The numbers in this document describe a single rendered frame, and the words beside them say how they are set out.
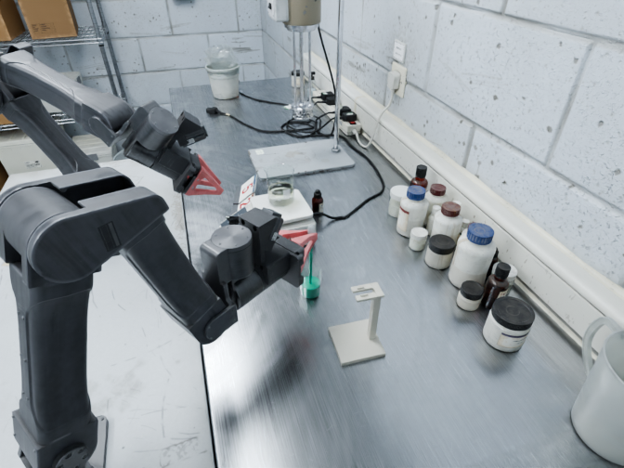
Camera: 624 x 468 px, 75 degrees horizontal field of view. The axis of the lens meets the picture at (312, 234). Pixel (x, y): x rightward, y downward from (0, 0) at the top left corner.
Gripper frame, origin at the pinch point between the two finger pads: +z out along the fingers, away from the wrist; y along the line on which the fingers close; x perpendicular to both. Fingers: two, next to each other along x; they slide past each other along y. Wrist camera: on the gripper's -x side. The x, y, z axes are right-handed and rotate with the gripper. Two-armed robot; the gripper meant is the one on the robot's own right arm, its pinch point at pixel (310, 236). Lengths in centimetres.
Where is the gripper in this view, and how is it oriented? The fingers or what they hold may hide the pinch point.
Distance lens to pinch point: 74.0
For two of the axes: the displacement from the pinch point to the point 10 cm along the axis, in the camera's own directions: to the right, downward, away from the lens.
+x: -0.1, 8.1, 5.9
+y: -7.7, -3.9, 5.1
